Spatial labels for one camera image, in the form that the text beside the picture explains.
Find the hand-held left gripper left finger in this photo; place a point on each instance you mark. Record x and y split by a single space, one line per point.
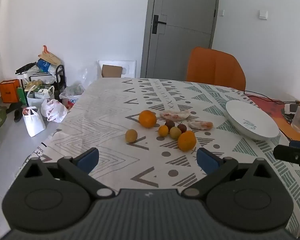
88 158

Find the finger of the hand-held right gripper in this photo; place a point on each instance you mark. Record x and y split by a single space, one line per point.
292 155

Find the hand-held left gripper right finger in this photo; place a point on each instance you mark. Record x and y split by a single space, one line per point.
207 161

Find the large orange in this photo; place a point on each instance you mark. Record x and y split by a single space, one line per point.
147 118
187 140

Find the dark red plum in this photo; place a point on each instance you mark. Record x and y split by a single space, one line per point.
169 124
182 128

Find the small green-yellow plum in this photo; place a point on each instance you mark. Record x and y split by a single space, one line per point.
175 132

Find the small yellow-brown plum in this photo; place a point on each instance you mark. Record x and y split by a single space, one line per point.
131 135

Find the small orange kumquat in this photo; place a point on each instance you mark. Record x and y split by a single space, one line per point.
163 130

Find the white plate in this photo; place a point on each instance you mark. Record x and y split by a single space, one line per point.
250 116

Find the white charger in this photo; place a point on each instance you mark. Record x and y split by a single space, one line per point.
290 108

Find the red table mat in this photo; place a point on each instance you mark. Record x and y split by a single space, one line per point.
270 107

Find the patterned tablecloth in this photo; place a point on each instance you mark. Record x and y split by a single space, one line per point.
110 110

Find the white plastic bag red print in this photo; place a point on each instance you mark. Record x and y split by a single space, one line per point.
53 110

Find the white paper bag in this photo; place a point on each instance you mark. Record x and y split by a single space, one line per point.
33 123

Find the translucent plastic bag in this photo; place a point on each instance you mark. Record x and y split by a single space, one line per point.
72 95

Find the white tote bag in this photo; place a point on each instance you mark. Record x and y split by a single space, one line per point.
37 97

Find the clear plastic bag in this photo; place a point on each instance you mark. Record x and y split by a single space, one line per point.
88 76

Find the black metal rack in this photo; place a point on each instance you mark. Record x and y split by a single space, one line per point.
60 78

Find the black slippers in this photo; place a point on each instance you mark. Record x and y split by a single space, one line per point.
16 110

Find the brown cardboard box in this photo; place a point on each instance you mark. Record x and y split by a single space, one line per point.
111 71

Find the orange chair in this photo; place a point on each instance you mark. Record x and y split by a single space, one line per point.
215 67

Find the white foam board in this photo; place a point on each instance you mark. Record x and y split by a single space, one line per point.
130 66

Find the blue and white package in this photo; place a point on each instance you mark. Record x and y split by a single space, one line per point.
45 66

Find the orange box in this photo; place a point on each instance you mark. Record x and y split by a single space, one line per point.
8 91

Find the black folded item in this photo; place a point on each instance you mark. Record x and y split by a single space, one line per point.
26 68

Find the grey door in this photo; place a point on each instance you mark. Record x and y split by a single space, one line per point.
180 30

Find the small white wall switch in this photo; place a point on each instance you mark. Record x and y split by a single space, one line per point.
222 12

